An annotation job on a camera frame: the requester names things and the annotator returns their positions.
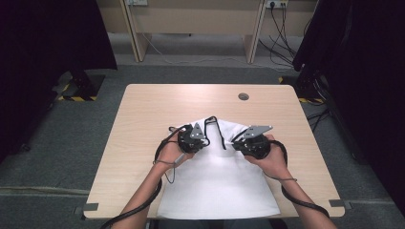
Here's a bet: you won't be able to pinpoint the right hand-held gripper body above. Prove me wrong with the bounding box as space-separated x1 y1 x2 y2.
233 124 274 160

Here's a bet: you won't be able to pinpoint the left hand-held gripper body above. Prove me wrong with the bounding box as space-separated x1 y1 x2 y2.
177 122 208 155

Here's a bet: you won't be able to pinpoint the white tank top black trim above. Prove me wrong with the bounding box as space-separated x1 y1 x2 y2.
157 115 282 220

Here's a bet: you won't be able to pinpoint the person's left hand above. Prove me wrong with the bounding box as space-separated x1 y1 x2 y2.
155 139 196 176

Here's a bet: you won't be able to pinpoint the person's right hand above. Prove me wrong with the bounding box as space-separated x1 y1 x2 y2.
244 134 293 181

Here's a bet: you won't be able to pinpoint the yellow black hazard tape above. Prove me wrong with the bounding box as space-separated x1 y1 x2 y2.
56 94 98 102
297 96 325 105

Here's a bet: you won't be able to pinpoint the black stand base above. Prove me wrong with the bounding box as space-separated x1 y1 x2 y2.
61 68 107 102
294 67 330 105

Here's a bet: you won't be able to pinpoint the beige desk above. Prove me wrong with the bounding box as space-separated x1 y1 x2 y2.
95 0 320 64

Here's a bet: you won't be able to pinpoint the black curtain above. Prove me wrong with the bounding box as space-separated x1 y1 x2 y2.
291 0 405 218
0 0 118 164

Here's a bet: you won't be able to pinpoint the grey left wrist strap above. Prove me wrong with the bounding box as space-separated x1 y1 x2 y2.
152 153 186 185

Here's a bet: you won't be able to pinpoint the grey wrist strap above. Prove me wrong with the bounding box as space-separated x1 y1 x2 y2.
263 171 299 183
152 153 186 185

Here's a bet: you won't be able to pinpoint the grey right wrist strap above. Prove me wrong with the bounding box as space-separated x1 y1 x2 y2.
263 171 299 183

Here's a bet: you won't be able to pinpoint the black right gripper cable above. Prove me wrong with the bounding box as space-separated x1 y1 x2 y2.
269 138 331 219

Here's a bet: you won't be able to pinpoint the black floor cables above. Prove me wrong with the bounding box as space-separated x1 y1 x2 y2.
306 107 332 134

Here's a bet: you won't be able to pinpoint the bundle of black power cables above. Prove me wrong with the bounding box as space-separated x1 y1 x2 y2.
257 2 300 69

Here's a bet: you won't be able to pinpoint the white wall socket with plugs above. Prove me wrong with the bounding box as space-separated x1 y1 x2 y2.
265 0 289 10

